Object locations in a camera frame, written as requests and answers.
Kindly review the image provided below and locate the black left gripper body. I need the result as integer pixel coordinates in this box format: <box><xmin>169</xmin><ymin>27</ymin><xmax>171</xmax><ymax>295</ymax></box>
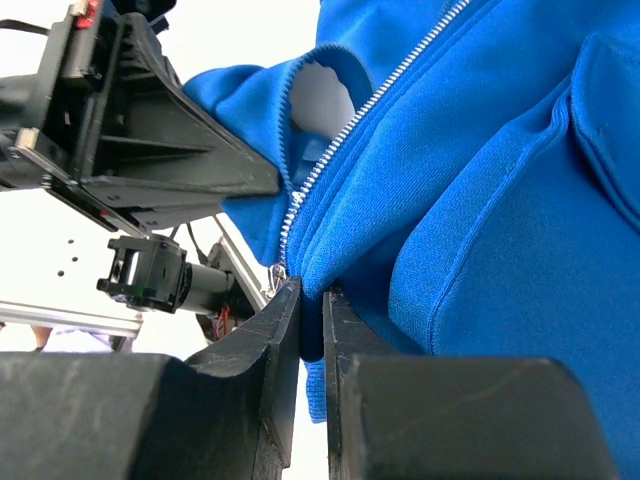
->
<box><xmin>1</xmin><ymin>1</ymin><xmax>175</xmax><ymax>235</ymax></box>

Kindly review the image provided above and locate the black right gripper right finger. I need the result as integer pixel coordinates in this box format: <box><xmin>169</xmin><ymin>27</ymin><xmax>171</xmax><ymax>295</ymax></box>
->
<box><xmin>323</xmin><ymin>290</ymin><xmax>618</xmax><ymax>479</ymax></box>

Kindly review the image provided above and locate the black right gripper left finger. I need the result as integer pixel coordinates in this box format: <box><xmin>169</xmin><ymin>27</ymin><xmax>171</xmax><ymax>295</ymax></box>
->
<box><xmin>1</xmin><ymin>277</ymin><xmax>301</xmax><ymax>479</ymax></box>

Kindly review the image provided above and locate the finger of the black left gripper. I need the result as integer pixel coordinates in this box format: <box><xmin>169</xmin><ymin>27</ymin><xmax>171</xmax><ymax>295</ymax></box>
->
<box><xmin>84</xmin><ymin>13</ymin><xmax>280</xmax><ymax>225</ymax></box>

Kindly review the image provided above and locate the blue jacket white lining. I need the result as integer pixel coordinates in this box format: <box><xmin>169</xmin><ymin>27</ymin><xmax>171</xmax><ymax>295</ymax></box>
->
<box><xmin>184</xmin><ymin>1</ymin><xmax>639</xmax><ymax>479</ymax></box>

